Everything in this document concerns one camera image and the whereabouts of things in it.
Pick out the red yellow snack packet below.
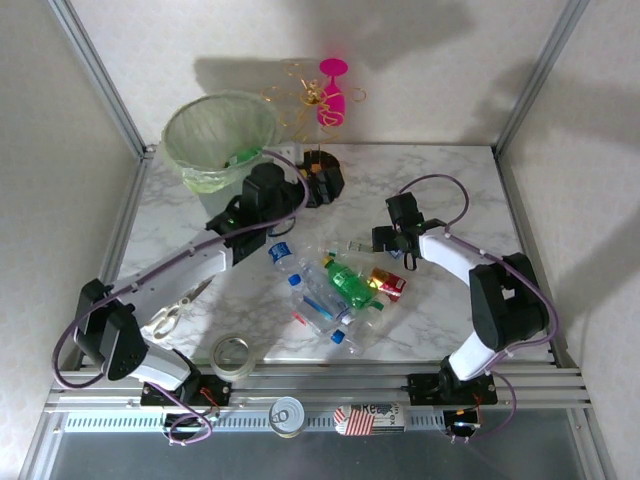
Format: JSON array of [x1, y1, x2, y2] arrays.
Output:
[[367, 267, 407, 304]]

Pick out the small green plastic bottle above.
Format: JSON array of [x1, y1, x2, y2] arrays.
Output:
[[227, 146, 264, 169]]

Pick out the green bottle yellow cap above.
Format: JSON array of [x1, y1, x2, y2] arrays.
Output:
[[322, 255, 384, 311]]

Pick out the plain clear plastic bottle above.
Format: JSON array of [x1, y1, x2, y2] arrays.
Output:
[[344, 294, 394, 357]]

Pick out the clear bottle white purple label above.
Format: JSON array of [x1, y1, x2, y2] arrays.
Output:
[[288, 264, 357, 324]]

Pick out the clear bottle blue red strip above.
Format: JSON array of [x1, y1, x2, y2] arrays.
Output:
[[291, 293, 347, 345]]

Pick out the clear tape roll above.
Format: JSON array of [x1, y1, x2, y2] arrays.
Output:
[[209, 332, 257, 384]]

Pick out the green-lined trash bin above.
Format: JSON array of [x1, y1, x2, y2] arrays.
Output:
[[162, 88, 281, 197]]

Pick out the pink wine glass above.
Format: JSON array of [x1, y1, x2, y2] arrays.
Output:
[[317, 57, 351, 129]]

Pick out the small circuit board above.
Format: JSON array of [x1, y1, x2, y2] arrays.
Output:
[[444, 407, 484, 432]]

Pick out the silver tin can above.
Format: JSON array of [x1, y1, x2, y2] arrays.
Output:
[[268, 396, 307, 440]]

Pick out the perforated metal strip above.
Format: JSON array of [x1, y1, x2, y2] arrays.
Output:
[[63, 410, 446, 434]]

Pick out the gold wire glass rack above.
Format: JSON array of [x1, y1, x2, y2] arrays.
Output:
[[260, 59, 369, 194]]

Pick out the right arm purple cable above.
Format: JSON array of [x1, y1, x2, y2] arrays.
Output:
[[397, 173, 560, 445]]

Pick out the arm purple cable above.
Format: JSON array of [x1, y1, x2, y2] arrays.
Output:
[[50, 147, 311, 446], [397, 173, 560, 445]]

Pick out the aluminium side rail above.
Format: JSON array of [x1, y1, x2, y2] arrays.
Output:
[[493, 147, 584, 371], [98, 154, 154, 287]]

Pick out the white handled scissors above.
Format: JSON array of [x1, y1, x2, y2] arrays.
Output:
[[144, 276, 216, 344]]

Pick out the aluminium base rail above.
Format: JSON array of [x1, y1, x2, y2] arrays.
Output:
[[43, 367, 599, 414]]

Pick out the aluminium frame post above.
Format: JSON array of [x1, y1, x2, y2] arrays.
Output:
[[47, 0, 156, 161], [493, 0, 592, 154]]

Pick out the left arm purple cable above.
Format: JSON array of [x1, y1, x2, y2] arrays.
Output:
[[50, 147, 311, 446]]

